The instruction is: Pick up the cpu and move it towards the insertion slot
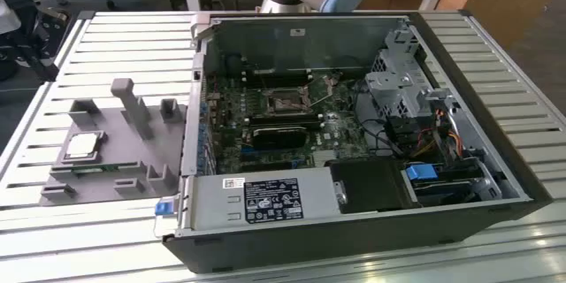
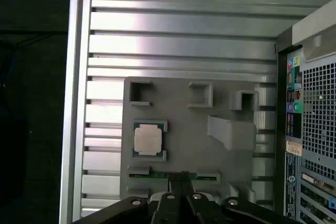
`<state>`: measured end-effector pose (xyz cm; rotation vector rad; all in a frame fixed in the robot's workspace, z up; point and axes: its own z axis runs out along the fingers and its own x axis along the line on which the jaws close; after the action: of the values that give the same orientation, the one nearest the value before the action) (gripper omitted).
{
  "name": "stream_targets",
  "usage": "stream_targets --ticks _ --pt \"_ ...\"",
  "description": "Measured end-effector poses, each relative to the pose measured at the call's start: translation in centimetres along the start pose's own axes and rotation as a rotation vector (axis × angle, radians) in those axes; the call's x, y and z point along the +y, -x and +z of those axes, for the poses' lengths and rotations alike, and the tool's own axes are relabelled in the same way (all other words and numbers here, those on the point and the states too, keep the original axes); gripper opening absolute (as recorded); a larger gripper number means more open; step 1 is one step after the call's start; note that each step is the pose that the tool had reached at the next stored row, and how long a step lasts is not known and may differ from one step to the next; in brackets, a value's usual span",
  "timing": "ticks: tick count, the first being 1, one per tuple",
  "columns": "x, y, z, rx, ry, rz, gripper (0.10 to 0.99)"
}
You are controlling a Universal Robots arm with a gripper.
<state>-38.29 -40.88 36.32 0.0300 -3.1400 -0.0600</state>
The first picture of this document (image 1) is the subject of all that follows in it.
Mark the silver CPU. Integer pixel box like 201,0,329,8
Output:
62,132,105,162

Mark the black RAM slot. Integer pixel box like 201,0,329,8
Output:
241,68,311,79
243,76,311,87

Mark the CPU socket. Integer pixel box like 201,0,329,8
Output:
261,88,311,115

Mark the black expansion slot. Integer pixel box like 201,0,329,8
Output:
249,115,323,130

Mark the grey parts rack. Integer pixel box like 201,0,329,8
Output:
37,78,189,206

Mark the green RAM stick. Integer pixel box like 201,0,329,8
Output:
72,164,121,174

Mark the blue case latch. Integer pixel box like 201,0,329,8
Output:
153,198,177,217

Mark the black graphics card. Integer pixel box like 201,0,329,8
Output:
252,126,307,150

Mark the silver power supply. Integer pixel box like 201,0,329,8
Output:
175,166,349,231

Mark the metal socket cover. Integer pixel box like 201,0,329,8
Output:
303,72,341,97

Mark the green motherboard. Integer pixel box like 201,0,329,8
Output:
203,74,371,176

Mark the silver chipset heatsink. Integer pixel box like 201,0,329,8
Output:
311,150,339,165

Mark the silver disk bay cage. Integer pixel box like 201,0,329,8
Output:
364,27,432,120

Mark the black plastic shroud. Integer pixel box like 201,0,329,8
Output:
328,159,419,214

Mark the black open PC case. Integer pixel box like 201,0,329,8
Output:
161,9,554,274

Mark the blue disk carrier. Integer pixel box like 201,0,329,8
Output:
404,162,439,183

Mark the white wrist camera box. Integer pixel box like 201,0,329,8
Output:
0,0,22,36

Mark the wire locking lever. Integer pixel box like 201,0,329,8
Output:
313,72,344,105

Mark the black wire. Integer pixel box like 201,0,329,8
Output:
357,119,399,158

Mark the orange yellow wire bundle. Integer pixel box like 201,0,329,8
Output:
408,123,464,158

